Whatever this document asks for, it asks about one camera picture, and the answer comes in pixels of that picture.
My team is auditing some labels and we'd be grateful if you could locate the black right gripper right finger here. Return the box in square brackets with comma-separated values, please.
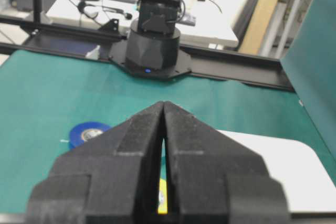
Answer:
[164, 102, 290, 223]

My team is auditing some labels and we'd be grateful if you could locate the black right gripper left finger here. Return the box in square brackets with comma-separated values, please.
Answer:
[26, 102, 164, 223]

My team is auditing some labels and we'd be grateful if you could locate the yellow tape roll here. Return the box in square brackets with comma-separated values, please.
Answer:
[158, 178, 168, 214]

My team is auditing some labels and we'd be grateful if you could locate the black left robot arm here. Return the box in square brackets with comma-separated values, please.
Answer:
[126, 0, 186, 69]

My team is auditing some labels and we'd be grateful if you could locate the blue tape roll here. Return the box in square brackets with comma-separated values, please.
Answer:
[69, 122, 111, 149]

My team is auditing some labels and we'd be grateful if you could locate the white plastic case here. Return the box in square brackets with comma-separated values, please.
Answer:
[221, 131, 335, 214]

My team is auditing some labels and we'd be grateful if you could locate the green table cloth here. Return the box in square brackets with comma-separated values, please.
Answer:
[0, 0, 336, 213]

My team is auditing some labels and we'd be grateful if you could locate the black headset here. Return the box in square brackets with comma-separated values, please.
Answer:
[77, 1, 133, 20]

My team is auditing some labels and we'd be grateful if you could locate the white desk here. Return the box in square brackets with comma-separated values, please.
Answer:
[47, 0, 248, 47]

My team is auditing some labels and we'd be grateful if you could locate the black aluminium frame rail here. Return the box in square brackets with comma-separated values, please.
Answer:
[1, 15, 294, 92]

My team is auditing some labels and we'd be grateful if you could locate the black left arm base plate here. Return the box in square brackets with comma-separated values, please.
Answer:
[109, 40, 192, 80]

